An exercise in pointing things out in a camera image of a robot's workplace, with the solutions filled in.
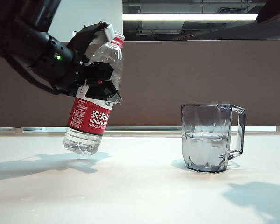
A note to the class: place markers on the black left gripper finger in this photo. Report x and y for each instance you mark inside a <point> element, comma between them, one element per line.
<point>100,72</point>
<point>100,89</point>

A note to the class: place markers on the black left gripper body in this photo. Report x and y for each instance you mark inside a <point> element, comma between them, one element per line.
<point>65,67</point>

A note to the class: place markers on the clear red-labelled mineral water bottle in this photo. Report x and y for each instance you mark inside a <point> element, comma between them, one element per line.
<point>91,121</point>

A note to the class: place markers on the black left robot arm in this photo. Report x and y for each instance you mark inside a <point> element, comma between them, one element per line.
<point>18,35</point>

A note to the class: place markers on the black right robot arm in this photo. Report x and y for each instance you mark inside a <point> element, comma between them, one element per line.
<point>275,9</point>

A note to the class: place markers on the brown desk partition panel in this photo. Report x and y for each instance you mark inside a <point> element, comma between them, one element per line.
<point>200,77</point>

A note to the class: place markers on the white ceiling light strip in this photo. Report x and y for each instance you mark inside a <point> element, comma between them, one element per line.
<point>189,17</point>

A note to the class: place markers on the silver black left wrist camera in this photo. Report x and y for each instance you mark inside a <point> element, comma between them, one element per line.
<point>102,32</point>

